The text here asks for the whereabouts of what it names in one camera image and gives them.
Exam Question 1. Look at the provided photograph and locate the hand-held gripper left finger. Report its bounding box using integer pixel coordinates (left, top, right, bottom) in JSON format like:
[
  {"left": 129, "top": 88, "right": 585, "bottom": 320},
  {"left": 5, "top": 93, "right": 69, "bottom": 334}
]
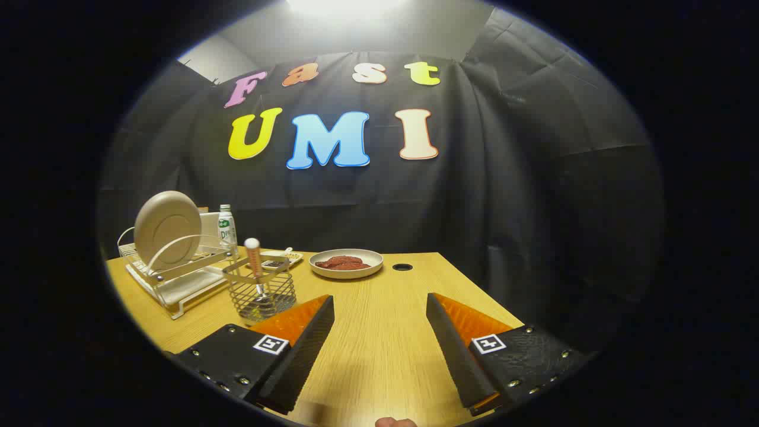
[{"left": 163, "top": 295, "right": 335, "bottom": 416}]

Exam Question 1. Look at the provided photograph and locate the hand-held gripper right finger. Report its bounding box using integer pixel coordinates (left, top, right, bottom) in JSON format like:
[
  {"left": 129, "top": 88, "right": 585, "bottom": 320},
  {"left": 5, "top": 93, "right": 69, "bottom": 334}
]
[{"left": 426, "top": 292, "right": 594, "bottom": 417}]

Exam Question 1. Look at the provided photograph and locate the metal wire basket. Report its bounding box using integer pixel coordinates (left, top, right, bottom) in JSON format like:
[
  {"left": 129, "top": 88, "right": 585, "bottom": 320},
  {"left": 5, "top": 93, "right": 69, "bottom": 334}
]
[{"left": 222, "top": 255, "right": 297, "bottom": 323}]

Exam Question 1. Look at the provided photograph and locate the checked-handle spoon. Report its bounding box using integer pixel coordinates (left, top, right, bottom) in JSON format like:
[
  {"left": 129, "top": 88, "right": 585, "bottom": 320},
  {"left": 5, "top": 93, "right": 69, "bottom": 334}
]
[{"left": 244, "top": 238, "right": 271, "bottom": 303}]

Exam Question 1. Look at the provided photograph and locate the white wire dish rack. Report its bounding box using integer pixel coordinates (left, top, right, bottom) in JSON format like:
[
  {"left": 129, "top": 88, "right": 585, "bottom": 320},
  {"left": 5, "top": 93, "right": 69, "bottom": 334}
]
[{"left": 117, "top": 227, "right": 238, "bottom": 321}]

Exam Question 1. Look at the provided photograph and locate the beige round plate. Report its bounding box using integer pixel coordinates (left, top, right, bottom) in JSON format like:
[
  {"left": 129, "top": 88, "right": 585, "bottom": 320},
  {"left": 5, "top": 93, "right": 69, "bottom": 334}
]
[{"left": 134, "top": 190, "right": 203, "bottom": 272}]

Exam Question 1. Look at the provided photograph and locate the beige plate with meat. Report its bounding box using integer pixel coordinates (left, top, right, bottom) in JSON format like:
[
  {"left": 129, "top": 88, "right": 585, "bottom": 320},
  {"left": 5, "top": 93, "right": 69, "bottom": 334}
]
[{"left": 309, "top": 248, "right": 384, "bottom": 280}]

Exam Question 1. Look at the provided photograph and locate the white divided bean tray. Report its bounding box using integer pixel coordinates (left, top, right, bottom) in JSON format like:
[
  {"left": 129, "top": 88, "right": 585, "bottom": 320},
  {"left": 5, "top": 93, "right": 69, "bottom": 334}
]
[{"left": 258, "top": 248, "right": 304, "bottom": 272}]

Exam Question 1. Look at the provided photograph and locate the white green-label drink bottle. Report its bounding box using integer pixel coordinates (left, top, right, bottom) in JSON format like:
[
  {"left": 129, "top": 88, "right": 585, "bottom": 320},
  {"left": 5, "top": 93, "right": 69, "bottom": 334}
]
[{"left": 218, "top": 205, "right": 238, "bottom": 250}]

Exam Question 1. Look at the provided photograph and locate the black backdrop cloth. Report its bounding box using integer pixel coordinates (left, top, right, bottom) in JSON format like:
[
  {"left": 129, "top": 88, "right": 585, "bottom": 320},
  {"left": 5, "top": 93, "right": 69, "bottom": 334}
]
[{"left": 98, "top": 6, "right": 665, "bottom": 356}]

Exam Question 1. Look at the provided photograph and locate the white toaster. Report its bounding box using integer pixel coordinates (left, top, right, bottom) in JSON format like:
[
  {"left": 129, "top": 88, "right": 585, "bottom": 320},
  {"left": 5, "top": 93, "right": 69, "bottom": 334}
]
[{"left": 199, "top": 212, "right": 224, "bottom": 241}]

